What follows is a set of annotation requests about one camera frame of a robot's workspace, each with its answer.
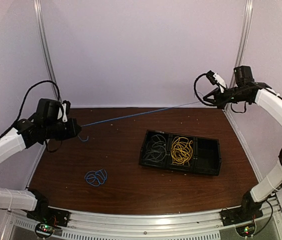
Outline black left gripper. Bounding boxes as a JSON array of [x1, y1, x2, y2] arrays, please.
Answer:
[[43, 117, 80, 141]]

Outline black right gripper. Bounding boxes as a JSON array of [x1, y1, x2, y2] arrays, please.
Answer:
[[203, 85, 249, 109]]

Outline blue cable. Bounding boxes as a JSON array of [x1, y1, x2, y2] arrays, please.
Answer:
[[77, 101, 204, 143], [84, 168, 108, 187]]

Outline grey cable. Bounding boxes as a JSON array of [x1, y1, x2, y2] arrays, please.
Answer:
[[142, 134, 168, 163]]

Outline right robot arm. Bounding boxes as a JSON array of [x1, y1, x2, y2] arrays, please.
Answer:
[[193, 65, 282, 221]]

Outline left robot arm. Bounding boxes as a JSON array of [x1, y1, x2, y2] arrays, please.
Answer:
[[0, 95, 82, 222]]

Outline black three-compartment bin tray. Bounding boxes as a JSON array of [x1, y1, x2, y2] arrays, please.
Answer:
[[139, 130, 222, 176]]

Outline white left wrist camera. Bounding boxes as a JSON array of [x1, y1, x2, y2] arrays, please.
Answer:
[[57, 100, 71, 123]]

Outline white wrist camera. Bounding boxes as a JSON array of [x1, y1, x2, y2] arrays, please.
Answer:
[[57, 100, 71, 123], [206, 70, 227, 94]]

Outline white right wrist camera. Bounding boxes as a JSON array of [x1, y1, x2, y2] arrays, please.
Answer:
[[206, 70, 227, 94]]

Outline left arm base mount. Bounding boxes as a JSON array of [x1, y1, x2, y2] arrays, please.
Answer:
[[23, 206, 70, 227]]

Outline aluminium frame post right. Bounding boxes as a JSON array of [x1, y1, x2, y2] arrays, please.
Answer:
[[224, 0, 254, 111]]

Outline aluminium frame post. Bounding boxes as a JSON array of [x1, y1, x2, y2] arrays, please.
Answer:
[[33, 0, 62, 103], [224, 0, 254, 111]]

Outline aluminium front rail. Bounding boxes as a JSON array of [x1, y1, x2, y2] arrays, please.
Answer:
[[0, 194, 282, 240]]

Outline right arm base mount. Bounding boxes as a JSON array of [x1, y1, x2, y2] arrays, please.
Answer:
[[219, 203, 263, 226]]

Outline aluminium frame post left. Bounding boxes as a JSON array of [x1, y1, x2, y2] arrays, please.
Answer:
[[33, 0, 62, 103]]

